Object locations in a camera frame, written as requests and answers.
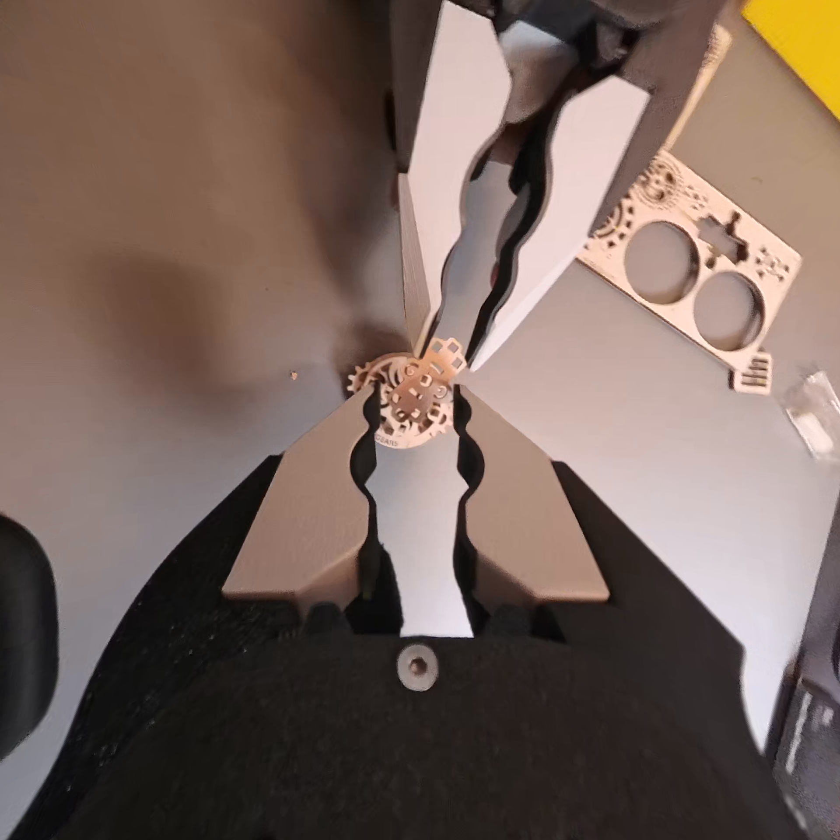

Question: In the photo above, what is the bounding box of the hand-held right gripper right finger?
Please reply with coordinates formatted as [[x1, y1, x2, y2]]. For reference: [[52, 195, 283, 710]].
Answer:
[[454, 384, 611, 618]]

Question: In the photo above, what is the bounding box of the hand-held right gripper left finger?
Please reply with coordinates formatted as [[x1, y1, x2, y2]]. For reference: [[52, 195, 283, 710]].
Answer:
[[223, 384, 385, 611]]

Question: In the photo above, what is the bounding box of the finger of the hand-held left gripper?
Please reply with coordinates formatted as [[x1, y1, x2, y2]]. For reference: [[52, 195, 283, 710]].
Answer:
[[466, 74, 652, 373], [395, 0, 514, 354]]

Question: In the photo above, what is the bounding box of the wooden sheet with round holes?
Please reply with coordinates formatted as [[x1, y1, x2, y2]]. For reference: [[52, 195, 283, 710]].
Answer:
[[581, 150, 803, 358]]

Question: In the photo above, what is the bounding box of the round wooden gear assembly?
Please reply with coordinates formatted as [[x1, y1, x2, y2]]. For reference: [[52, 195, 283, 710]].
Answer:
[[346, 352, 457, 452]]

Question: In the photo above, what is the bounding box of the ornate wooden cross piece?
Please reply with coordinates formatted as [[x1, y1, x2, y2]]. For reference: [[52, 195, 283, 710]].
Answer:
[[381, 336, 468, 421]]

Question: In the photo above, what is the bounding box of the wooden sheet with large gears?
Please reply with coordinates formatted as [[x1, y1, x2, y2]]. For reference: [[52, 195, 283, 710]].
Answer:
[[692, 23, 734, 132]]

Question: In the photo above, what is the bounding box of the yellow plastic bin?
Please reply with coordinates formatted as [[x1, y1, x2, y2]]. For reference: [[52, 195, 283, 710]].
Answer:
[[740, 0, 840, 99]]

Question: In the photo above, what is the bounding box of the slotted wooden grille piece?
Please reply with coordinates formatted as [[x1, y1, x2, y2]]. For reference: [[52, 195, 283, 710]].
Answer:
[[728, 351, 775, 396]]

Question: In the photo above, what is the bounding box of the black chair armrest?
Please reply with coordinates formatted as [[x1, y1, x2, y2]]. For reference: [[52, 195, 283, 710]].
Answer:
[[0, 512, 60, 765]]

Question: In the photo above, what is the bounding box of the clear plastic parts bag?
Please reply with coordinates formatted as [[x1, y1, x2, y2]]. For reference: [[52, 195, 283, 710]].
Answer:
[[784, 371, 840, 460]]

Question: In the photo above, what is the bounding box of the black puzzle box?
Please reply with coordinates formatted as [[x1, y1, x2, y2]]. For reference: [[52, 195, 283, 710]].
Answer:
[[771, 676, 840, 840]]

